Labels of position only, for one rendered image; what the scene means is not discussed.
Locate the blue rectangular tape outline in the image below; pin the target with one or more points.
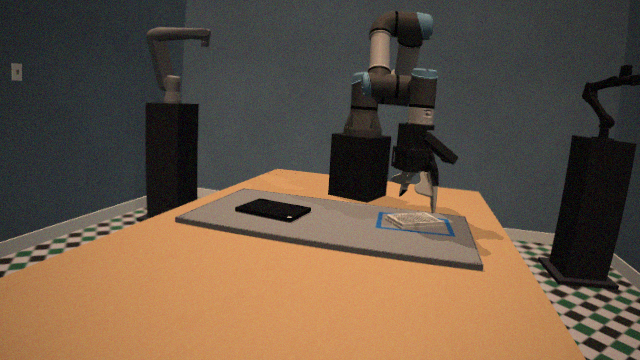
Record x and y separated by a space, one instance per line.
379 221

